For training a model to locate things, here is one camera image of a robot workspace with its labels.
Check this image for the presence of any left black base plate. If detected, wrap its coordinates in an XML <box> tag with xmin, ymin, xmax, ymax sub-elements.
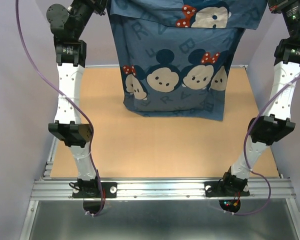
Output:
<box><xmin>69</xmin><ymin>182</ymin><xmax>118</xmax><ymax>199</ymax></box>

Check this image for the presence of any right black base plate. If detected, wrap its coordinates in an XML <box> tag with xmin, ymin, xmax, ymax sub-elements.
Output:
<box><xmin>204</xmin><ymin>180</ymin><xmax>250</xmax><ymax>198</ymax></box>

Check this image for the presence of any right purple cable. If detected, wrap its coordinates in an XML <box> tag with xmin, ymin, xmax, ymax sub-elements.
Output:
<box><xmin>209</xmin><ymin>70</ymin><xmax>300</xmax><ymax>217</ymax></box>

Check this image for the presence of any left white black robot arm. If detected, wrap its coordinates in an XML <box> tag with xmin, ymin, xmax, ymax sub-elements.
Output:
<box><xmin>46</xmin><ymin>0</ymin><xmax>108</xmax><ymax>197</ymax></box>

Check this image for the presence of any blue lettered pillowcase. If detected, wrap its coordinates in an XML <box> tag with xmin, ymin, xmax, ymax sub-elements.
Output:
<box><xmin>106</xmin><ymin>0</ymin><xmax>267</xmax><ymax>121</ymax></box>

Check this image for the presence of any aluminium mounting rail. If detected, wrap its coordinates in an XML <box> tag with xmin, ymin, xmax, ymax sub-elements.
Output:
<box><xmin>30</xmin><ymin>178</ymin><xmax>296</xmax><ymax>201</ymax></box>

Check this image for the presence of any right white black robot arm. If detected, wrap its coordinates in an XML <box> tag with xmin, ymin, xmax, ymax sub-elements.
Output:
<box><xmin>220</xmin><ymin>0</ymin><xmax>300</xmax><ymax>195</ymax></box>

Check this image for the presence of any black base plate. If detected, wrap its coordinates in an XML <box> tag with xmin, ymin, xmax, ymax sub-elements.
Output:
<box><xmin>69</xmin><ymin>182</ymin><xmax>118</xmax><ymax>199</ymax></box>
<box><xmin>204</xmin><ymin>180</ymin><xmax>250</xmax><ymax>198</ymax></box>

